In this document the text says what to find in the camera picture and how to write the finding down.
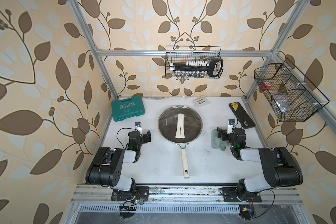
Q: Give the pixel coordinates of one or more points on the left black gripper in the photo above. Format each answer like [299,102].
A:
[145,138]

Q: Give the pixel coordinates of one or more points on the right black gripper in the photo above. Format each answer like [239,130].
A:
[224,132]

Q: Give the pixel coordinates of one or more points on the green microfibre cloth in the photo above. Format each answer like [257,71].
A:
[218,143]

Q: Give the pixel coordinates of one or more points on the glass pot lid cream handle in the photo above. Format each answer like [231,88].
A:
[180,124]

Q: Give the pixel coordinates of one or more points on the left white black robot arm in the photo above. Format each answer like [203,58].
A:
[105,169]

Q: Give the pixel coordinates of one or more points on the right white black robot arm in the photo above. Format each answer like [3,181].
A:
[279,169]

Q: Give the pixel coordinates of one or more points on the black flat box yellow label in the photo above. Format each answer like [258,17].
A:
[244,119]

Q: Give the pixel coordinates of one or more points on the green plastic tool case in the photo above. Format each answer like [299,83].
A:
[127,108]

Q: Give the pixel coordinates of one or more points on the clear plastic bag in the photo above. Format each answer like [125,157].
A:
[282,101]

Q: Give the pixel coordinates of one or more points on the black socket set holder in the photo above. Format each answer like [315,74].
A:
[212,68]

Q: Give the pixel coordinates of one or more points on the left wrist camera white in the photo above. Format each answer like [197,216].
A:
[137,126]

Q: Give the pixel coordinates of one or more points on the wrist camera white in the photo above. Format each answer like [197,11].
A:
[137,126]
[231,125]

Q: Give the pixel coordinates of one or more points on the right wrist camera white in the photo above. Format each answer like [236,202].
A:
[231,125]

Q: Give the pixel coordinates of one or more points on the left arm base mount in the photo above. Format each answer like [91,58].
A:
[140,193]

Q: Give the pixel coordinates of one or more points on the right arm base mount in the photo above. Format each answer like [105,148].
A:
[233,195]

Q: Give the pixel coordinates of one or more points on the brown frying pan cream handle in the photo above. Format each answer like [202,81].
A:
[186,172]

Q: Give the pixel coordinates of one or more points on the black wire basket right wall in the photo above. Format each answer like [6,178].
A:
[306,99]

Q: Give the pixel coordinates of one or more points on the black wire basket wall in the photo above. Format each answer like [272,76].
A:
[306,99]
[181,54]

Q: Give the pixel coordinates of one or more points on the black wire basket back wall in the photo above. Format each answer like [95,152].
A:
[181,54]

